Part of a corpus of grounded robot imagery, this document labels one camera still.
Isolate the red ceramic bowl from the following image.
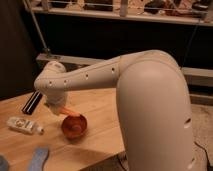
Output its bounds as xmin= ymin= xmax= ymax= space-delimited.
xmin=61 ymin=115 xmax=87 ymax=139

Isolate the metal diagonal pole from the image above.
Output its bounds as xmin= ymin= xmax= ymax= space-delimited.
xmin=24 ymin=0 xmax=51 ymax=57

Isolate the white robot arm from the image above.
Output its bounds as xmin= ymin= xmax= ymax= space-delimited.
xmin=34 ymin=50 xmax=196 ymax=171

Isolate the white plastic bottle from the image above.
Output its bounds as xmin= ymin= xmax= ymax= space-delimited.
xmin=7 ymin=117 xmax=44 ymax=135

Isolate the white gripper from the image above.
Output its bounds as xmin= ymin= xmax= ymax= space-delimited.
xmin=44 ymin=91 xmax=67 ymax=115

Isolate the black rectangular box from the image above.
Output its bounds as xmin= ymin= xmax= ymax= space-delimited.
xmin=22 ymin=91 xmax=42 ymax=115

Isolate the wooden table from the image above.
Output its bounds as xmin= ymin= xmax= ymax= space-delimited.
xmin=0 ymin=89 xmax=124 ymax=171

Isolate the blue flat tool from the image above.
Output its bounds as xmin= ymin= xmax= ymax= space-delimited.
xmin=28 ymin=147 xmax=49 ymax=171

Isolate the metal shelf rail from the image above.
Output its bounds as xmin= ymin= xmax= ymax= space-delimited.
xmin=23 ymin=0 xmax=213 ymax=27

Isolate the black cable on floor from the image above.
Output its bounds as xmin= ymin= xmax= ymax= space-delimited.
xmin=194 ymin=141 xmax=213 ymax=168

